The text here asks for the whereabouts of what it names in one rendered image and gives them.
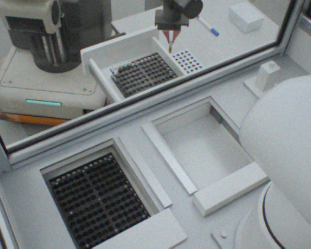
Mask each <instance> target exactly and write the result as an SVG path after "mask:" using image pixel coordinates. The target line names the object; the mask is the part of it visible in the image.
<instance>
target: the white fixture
mask: <svg viewBox="0 0 311 249"><path fill-rule="evenodd" d="M280 70H281V68H280V67H279V66H278V65H277V64H275V62H274V61H270V62H267V63H265V64H263V65H261V66H260V68H259V71H258V75H257V76H254V77H253V78H250V79H247V80H245V81H243V83H244V84H245V86H246V87H248V88H249V90H250V91H252V92H253V94H254V95H255V96H257V97H258V99H260V98H261V97H262V96H263V95H264V94H265V93H266V92H267V91H269V90H270V89H271V88H272V87H275V86H276V85H277V83H275V82H276V80H277V78H278V75H279V72H280Z"/></svg>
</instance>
